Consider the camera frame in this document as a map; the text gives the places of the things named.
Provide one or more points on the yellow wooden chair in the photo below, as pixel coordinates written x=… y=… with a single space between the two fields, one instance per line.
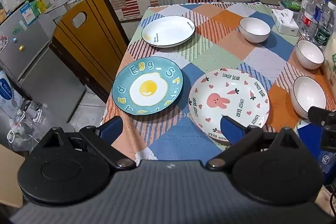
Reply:
x=86 y=40

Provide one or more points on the green plastic basket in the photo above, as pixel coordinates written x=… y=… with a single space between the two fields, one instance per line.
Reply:
x=290 y=3

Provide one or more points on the red label water bottle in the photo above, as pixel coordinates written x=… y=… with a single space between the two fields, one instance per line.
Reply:
x=309 y=22

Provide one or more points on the white ribbed bowl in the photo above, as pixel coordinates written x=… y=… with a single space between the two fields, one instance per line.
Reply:
x=254 y=29
x=309 y=54
x=309 y=99

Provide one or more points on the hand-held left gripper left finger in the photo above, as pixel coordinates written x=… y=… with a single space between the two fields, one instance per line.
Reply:
x=113 y=126

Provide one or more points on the white pink bunny plate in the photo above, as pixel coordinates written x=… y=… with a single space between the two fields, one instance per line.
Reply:
x=228 y=106

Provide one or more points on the teal fried egg plate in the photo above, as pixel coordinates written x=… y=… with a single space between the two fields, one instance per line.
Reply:
x=147 y=85

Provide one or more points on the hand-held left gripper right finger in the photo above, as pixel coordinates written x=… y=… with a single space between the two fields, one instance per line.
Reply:
x=231 y=129

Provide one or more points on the clear plastic bag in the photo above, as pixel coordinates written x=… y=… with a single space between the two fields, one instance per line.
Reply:
x=23 y=125

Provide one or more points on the blue white carton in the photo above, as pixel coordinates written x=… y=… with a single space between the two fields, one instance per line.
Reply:
x=28 y=14

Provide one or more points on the silver refrigerator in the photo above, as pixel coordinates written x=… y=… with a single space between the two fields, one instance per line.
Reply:
x=39 y=56

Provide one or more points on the white drink bottle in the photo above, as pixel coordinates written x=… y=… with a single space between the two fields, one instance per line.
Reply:
x=331 y=66

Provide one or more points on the white sun print plate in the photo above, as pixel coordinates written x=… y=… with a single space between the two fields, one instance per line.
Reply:
x=168 y=31

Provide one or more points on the blue box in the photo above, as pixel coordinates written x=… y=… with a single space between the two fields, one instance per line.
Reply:
x=312 y=145

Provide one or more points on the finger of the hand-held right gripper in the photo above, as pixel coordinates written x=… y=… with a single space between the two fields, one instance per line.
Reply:
x=319 y=113

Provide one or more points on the white tissue pack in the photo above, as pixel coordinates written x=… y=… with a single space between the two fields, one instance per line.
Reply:
x=284 y=20

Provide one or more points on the green label water bottle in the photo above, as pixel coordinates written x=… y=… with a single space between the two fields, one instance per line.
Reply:
x=324 y=29

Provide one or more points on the cardboard box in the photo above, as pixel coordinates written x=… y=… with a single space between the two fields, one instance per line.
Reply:
x=10 y=174

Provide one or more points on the blue white bag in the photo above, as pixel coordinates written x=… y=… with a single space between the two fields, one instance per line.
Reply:
x=8 y=92

